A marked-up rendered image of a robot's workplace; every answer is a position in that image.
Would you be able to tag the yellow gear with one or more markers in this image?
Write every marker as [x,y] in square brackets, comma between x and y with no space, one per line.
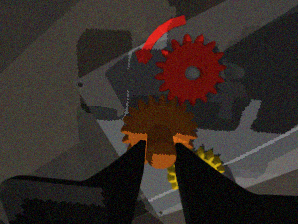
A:
[209,157]

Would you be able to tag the dark red gear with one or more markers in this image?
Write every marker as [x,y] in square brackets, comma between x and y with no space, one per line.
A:
[180,59]

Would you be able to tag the red curved arrow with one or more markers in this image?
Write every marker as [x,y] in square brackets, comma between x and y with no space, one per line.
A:
[144,55]

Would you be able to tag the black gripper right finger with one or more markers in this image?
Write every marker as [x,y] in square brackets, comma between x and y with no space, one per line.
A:
[208,197]

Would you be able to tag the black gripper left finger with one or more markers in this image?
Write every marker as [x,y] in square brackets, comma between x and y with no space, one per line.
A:
[108,197]

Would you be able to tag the grey board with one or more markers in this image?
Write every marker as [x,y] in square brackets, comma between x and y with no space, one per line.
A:
[252,121]

